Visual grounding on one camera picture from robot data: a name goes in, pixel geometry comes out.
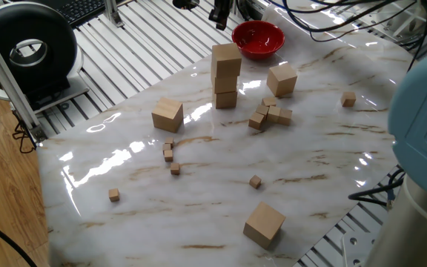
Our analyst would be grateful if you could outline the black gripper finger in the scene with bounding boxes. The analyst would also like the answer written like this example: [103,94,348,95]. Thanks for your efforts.
[208,0,234,32]

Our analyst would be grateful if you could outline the large wooden cube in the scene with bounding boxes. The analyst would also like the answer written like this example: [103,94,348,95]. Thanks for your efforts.
[265,62,299,99]
[151,96,185,134]
[212,73,239,95]
[213,90,239,110]
[242,201,287,250]
[211,42,243,79]

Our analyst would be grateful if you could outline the black round object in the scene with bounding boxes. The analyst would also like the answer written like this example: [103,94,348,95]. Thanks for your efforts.
[171,0,201,10]

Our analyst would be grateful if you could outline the red bowl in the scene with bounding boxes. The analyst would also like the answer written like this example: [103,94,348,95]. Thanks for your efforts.
[231,20,286,62]

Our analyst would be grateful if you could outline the black keyboard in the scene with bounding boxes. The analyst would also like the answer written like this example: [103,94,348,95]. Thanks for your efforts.
[31,0,128,29]

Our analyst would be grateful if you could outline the marble pattern board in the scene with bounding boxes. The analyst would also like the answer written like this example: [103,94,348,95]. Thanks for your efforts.
[36,0,417,267]

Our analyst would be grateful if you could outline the thick black gripper cable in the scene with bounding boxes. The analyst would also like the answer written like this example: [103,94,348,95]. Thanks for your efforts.
[267,0,418,44]

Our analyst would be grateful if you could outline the aluminium frame profile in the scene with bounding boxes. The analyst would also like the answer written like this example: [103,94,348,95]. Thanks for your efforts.
[0,13,48,144]
[104,0,125,29]

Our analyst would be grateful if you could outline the thin black cable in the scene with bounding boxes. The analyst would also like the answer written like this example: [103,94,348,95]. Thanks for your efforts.
[406,0,427,73]

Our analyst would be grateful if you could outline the tangled black cable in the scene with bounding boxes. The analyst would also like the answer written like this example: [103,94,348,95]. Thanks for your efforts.
[11,111,36,155]

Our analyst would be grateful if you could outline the black base cable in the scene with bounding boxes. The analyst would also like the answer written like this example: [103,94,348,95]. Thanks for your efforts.
[348,167,406,208]

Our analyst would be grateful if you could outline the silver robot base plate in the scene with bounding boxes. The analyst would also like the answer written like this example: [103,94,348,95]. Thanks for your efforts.
[341,231,377,267]

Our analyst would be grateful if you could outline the black floor cable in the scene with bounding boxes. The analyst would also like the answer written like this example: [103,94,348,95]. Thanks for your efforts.
[0,209,39,267]

